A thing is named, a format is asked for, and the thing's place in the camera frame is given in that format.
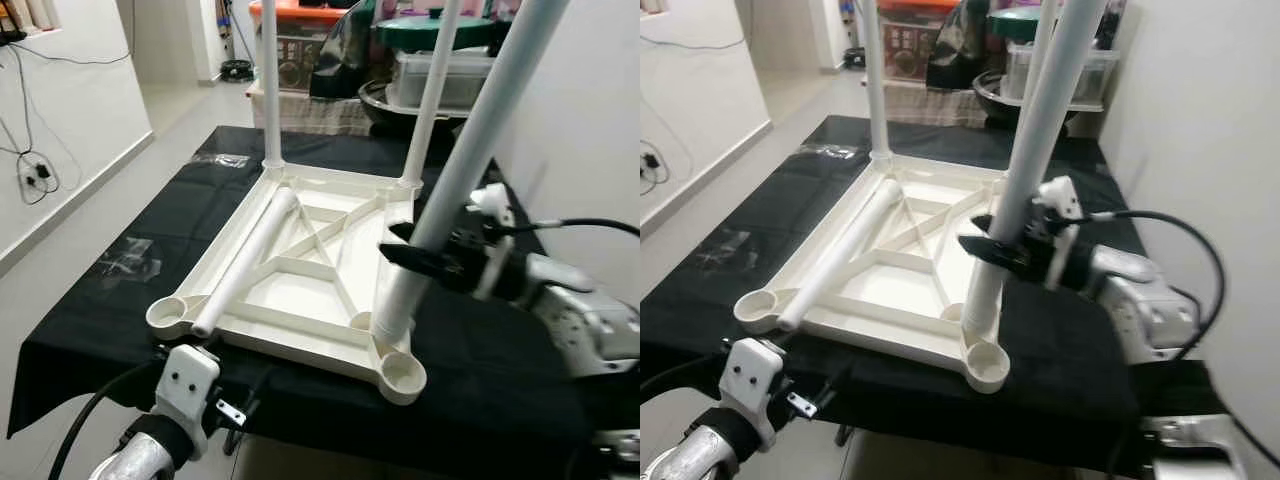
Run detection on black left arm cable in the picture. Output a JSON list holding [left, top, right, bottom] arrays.
[[48, 360, 161, 480], [640, 345, 731, 396]]

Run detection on flat clear tape patch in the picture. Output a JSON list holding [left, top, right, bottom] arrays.
[[700, 228, 761, 273], [100, 235, 166, 281]]

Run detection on clear bin with orange lid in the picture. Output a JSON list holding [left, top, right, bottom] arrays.
[[875, 0, 961, 86], [248, 0, 346, 96]]

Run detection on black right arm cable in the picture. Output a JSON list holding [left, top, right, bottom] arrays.
[[500, 217, 641, 241], [1085, 210, 1229, 361]]

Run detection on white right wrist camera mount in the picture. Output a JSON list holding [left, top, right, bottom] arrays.
[[1035, 177, 1086, 291], [468, 183, 516, 301]]

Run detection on green round pot lid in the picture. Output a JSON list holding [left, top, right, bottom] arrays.
[[375, 12, 496, 51], [988, 5, 1041, 41]]

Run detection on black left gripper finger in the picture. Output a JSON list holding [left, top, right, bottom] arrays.
[[245, 372, 276, 416], [812, 360, 856, 409]]

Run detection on shiny black plastic bag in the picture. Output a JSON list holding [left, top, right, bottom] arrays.
[[310, 0, 376, 99], [925, 0, 991, 91]]

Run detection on white plastic table top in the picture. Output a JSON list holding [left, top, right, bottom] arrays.
[[145, 165, 429, 406], [733, 158, 1013, 394]]

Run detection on white plastic table leg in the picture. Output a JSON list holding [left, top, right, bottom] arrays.
[[255, 0, 286, 171], [775, 178, 906, 333], [1020, 0, 1061, 131], [960, 0, 1113, 341], [368, 0, 573, 346], [398, 0, 466, 191], [190, 188, 301, 339], [860, 0, 893, 163]]

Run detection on patterned cloth covered bench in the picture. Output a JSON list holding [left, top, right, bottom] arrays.
[[865, 78, 991, 126], [245, 88, 376, 136]]

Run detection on clear plastic food container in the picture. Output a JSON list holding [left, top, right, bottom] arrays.
[[1005, 40, 1121, 106], [385, 50, 501, 109]]

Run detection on brown printed carton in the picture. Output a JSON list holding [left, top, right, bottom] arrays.
[[890, 25, 946, 81], [275, 35, 331, 91]]

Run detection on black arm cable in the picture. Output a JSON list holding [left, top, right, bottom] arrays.
[[500, 217, 641, 241], [48, 360, 161, 480], [640, 345, 731, 396], [1085, 210, 1229, 361]]

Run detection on black tablecloth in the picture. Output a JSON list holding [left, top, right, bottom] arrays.
[[5, 123, 641, 471], [640, 115, 1236, 476]]

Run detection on thin black floor cable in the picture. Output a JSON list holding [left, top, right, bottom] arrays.
[[640, 140, 676, 196], [640, 35, 746, 53], [10, 40, 136, 67], [0, 45, 76, 206]]

